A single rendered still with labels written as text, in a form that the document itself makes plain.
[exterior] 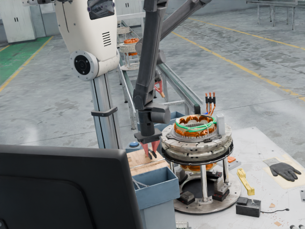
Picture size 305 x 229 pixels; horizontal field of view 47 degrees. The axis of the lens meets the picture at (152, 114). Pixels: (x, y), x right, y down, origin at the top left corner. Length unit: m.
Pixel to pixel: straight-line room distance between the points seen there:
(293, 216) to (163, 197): 0.58
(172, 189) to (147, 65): 0.46
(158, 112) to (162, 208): 0.36
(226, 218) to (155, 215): 0.35
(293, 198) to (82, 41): 1.17
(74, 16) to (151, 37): 0.47
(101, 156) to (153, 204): 0.93
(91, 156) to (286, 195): 1.40
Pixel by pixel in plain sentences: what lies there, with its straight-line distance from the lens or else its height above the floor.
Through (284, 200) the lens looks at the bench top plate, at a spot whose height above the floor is 0.78.
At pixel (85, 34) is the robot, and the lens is 1.59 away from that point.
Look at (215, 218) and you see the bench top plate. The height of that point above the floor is 0.78.
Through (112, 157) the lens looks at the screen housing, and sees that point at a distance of 0.39.
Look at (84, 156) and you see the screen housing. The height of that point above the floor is 1.56.
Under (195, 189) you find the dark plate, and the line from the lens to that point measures 1.76.
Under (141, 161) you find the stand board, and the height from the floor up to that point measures 1.06.
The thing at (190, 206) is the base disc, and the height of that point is 0.80.
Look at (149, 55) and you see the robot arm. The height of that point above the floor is 1.51.
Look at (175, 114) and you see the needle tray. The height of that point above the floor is 1.04.
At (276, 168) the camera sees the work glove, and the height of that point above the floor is 0.80.
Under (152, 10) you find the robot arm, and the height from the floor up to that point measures 1.66.
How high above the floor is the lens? 1.74
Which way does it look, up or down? 20 degrees down
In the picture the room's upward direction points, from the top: 7 degrees counter-clockwise
